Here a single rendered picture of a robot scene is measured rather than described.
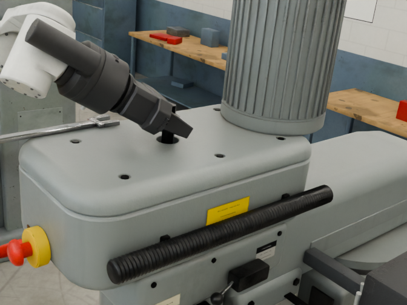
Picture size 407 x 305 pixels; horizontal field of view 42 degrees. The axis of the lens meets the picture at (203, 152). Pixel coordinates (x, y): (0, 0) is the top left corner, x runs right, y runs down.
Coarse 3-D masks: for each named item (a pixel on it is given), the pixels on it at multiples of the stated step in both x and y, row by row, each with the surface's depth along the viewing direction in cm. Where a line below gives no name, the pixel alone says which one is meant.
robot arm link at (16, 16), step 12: (12, 12) 75; (24, 12) 73; (36, 12) 71; (48, 12) 71; (60, 12) 72; (0, 24) 76; (12, 24) 76; (72, 24) 73; (0, 36) 77; (12, 36) 78; (0, 48) 77; (0, 60) 77; (0, 72) 80
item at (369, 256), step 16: (384, 240) 128; (400, 240) 129; (352, 256) 121; (368, 256) 121; (384, 256) 122; (368, 272) 120; (304, 288) 121; (320, 288) 117; (336, 288) 115; (320, 304) 118; (336, 304) 115; (352, 304) 118
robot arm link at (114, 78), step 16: (112, 64) 75; (112, 80) 75; (128, 80) 79; (96, 96) 75; (112, 96) 76; (128, 96) 78; (144, 96) 78; (160, 96) 81; (96, 112) 79; (128, 112) 78; (144, 112) 79; (160, 112) 78; (144, 128) 79; (160, 128) 79
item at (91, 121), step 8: (88, 120) 90; (96, 120) 90; (104, 120) 92; (112, 120) 91; (40, 128) 85; (48, 128) 85; (56, 128) 85; (64, 128) 86; (72, 128) 86; (80, 128) 87; (0, 136) 80; (8, 136) 80; (16, 136) 81; (24, 136) 81; (32, 136) 82; (40, 136) 83
